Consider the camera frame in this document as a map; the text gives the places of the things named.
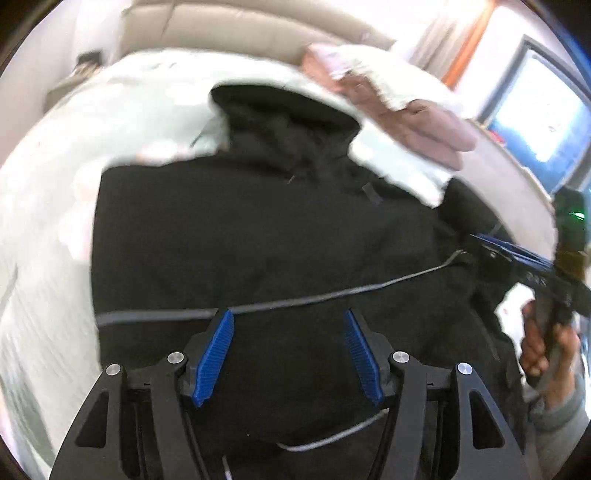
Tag black hooded jacket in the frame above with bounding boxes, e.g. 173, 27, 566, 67
91, 85, 527, 479

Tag grey right sleeve forearm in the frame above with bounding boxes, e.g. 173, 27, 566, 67
529, 374, 589, 479

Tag person's right hand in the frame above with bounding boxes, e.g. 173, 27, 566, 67
520, 300, 582, 407

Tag pink folded quilt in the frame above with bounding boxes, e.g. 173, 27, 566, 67
301, 42, 477, 171

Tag white dotted pillow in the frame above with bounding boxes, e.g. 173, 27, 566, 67
322, 44, 460, 115

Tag beige and orange curtain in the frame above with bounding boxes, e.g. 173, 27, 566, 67
410, 0, 498, 90

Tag floral green bed sheet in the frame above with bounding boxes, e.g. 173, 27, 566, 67
1, 49, 440, 479

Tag beige padded headboard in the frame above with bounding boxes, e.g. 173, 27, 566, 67
119, 1, 394, 65

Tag bedside table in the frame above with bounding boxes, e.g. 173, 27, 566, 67
43, 50, 104, 113

